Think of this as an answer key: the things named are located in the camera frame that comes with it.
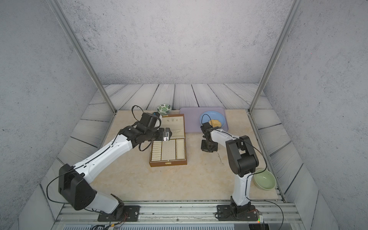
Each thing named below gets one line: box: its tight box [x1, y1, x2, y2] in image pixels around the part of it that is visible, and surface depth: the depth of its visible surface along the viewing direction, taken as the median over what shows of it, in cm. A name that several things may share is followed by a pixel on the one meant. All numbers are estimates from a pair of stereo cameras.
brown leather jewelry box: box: [149, 114, 188, 168], surface depth 93 cm
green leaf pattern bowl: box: [156, 103, 173, 116], surface depth 121 cm
